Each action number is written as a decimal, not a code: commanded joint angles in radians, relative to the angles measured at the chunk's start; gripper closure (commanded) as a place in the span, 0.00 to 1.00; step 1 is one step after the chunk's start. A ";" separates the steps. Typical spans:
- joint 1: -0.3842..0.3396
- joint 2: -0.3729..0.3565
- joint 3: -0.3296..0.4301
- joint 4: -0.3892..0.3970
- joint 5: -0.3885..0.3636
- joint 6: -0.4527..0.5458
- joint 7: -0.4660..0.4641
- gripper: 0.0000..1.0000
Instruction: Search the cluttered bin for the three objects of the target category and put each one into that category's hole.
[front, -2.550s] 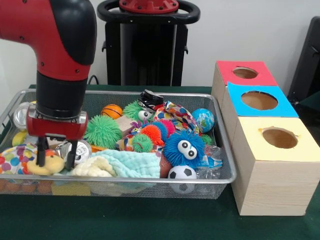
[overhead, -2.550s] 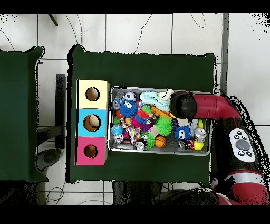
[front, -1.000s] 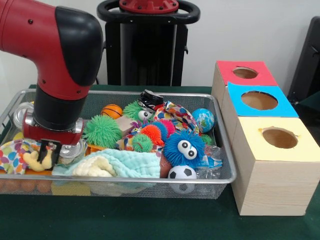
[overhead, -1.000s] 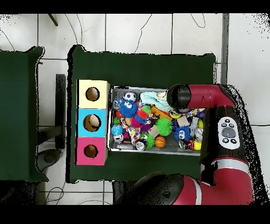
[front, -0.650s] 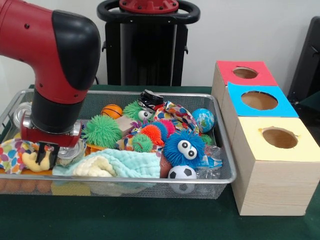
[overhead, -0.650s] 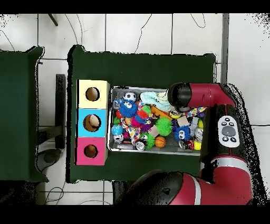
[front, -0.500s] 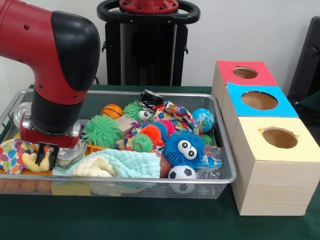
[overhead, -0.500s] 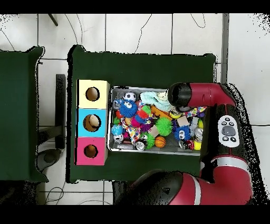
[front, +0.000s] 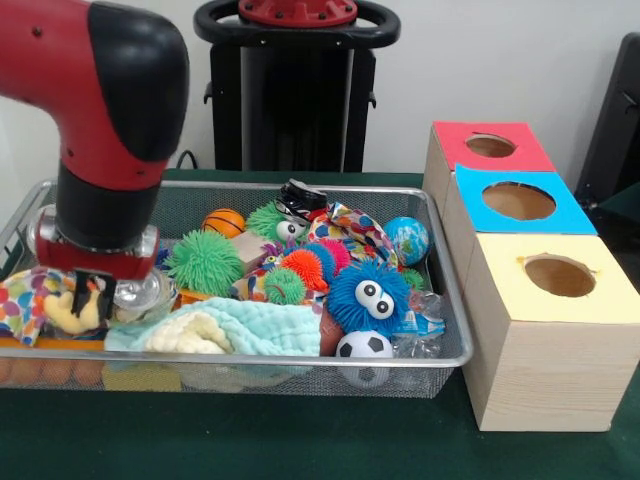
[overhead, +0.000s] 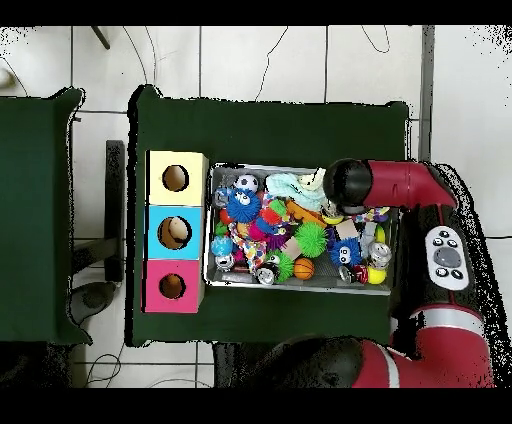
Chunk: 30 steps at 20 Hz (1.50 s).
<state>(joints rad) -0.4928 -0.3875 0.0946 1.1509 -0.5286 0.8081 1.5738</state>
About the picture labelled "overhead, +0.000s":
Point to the light wooden block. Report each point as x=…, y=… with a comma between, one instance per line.
x=347, y=228

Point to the black upright panel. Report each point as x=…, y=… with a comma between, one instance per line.
x=115, y=200

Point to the beige wedge block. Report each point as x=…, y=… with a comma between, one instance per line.
x=294, y=248

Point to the wooden box with three holes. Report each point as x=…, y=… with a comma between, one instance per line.
x=156, y=192

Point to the yellow ball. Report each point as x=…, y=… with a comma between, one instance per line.
x=376, y=276

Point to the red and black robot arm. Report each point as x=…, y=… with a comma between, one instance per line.
x=404, y=184

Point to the blue globe ball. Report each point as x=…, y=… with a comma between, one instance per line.
x=221, y=246

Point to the blue spiky ball with eyes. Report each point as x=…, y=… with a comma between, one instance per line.
x=244, y=204

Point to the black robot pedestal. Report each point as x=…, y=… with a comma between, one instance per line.
x=228, y=368

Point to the colourful polka dot cloth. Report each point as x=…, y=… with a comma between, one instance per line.
x=370, y=215
x=250, y=248

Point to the black and white soccer ball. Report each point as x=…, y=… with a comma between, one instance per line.
x=246, y=182

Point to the orange basketball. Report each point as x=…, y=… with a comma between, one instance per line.
x=304, y=268

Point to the small blue spiky ball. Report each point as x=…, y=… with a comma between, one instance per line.
x=344, y=252

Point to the large green spiky ball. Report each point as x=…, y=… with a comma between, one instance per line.
x=311, y=238

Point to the silver metal can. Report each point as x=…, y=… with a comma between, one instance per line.
x=379, y=254

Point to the mint green cloth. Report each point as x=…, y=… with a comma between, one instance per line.
x=290, y=186

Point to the cream yellow cloth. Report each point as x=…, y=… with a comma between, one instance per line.
x=314, y=180

